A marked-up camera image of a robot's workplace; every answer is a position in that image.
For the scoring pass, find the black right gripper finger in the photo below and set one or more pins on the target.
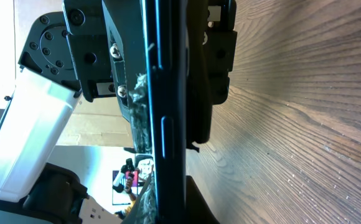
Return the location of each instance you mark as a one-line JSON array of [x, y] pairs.
[[197, 209]]

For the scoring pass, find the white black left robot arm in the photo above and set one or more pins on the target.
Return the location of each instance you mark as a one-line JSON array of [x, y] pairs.
[[31, 124]]

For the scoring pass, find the Samsung Galaxy smartphone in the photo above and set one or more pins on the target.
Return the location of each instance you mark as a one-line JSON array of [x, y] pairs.
[[159, 96]]

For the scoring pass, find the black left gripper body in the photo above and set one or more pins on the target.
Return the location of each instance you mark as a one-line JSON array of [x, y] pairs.
[[89, 43]]

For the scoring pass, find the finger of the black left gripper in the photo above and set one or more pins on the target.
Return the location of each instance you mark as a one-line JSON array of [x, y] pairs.
[[124, 29], [212, 43]]

